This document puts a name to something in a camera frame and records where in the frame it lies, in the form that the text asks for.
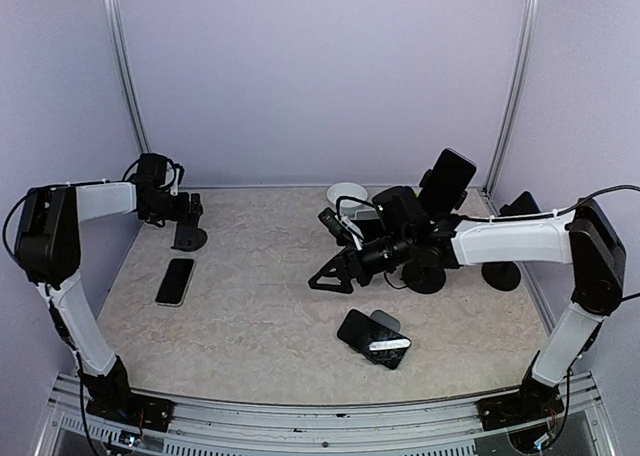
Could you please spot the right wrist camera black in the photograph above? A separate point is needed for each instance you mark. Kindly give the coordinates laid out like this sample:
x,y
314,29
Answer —
x,y
329,219

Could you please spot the front aluminium rail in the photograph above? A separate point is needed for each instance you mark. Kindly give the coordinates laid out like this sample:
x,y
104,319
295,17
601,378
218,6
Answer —
x,y
202,426

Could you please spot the tall black clamp phone mount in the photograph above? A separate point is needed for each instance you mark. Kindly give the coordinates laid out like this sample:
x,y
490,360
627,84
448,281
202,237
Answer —
x,y
426,274

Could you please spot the aluminium frame post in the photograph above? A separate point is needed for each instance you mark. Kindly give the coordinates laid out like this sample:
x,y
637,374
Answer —
x,y
522,56
117,34

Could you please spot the black phone on tall mount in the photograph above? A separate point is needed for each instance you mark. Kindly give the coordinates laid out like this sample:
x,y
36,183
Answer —
x,y
443,187

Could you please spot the black round base right stand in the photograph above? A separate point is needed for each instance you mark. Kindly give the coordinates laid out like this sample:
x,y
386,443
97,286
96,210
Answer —
x,y
502,276

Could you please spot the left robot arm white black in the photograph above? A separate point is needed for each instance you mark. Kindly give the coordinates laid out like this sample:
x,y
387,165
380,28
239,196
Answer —
x,y
47,248

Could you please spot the white ceramic bowl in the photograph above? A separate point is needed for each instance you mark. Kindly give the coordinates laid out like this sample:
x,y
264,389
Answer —
x,y
347,189

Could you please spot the left aluminium frame post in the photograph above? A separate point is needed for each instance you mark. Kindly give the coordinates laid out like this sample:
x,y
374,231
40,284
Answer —
x,y
117,34

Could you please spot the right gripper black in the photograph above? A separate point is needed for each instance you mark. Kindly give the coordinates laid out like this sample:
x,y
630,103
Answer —
x,y
341,261

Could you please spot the phone with clear case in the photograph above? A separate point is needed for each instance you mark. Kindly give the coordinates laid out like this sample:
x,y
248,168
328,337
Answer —
x,y
175,282

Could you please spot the dark grey folding phone stand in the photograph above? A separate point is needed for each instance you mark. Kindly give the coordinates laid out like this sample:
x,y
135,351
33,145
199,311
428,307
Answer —
x,y
189,238

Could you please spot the black phone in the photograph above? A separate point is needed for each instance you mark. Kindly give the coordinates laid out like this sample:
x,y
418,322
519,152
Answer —
x,y
376,343
523,207
443,187

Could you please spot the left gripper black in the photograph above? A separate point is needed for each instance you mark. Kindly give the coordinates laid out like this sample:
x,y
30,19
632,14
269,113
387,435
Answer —
x,y
183,211

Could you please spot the phone on white stand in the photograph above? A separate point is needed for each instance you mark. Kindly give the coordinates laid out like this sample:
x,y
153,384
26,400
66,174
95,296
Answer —
x,y
370,228

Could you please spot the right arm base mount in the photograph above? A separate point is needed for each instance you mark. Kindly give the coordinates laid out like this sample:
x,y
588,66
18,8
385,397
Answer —
x,y
532,401

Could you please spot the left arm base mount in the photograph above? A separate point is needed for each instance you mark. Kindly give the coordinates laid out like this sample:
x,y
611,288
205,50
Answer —
x,y
142,411

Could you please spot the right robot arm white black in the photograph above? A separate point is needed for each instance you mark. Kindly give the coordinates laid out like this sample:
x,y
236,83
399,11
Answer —
x,y
580,236

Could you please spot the right aluminium frame post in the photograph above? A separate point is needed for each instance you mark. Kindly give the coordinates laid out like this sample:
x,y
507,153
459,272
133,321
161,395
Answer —
x,y
522,56

